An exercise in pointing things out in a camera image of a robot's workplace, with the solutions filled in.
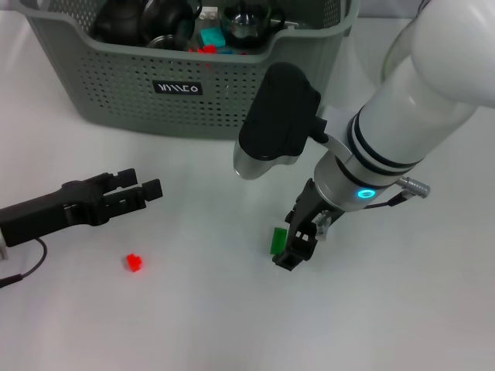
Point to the green rectangular brick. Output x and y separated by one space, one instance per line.
278 239

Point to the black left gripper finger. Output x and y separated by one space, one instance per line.
127 178
152 190

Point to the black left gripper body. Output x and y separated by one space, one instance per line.
42 216

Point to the black ceramic teapot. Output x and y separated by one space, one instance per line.
116 23

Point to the grey perforated storage bin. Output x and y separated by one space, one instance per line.
154 116

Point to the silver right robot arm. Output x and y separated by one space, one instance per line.
406 116

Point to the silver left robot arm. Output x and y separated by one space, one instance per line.
2 243

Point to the cyan square brick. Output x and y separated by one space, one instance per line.
212 36

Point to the orange-red wedge brick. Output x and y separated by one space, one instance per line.
194 50

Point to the small red cube brick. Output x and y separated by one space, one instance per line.
209 48
134 263

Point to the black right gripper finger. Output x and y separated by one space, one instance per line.
295 255

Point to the blue square brick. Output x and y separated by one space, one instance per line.
228 51

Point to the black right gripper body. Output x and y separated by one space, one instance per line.
309 208

